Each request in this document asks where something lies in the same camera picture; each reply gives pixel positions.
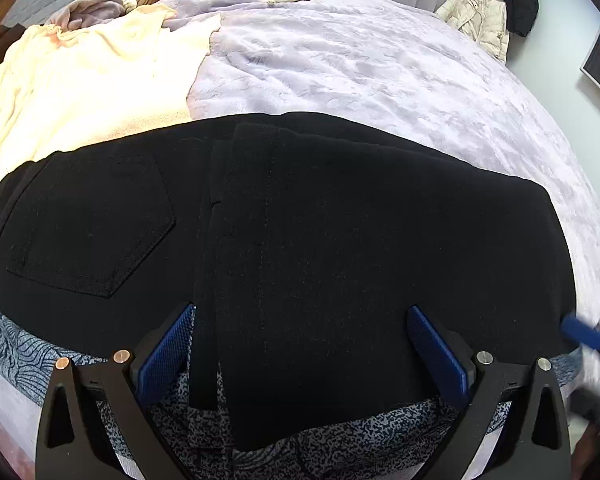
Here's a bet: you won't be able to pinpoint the cream puffer jacket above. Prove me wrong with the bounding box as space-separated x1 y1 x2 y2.
434 0 509 64

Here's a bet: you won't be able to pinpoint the blue grey patterned garment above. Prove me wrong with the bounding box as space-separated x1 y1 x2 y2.
0 286 580 479

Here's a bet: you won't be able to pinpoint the grey mauve garment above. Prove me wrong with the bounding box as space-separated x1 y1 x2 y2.
45 0 135 32

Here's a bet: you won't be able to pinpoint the black pants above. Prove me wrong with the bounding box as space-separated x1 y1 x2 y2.
0 113 576 451

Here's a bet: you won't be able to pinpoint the lavender plush bed cover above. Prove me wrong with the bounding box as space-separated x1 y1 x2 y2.
162 0 600 322

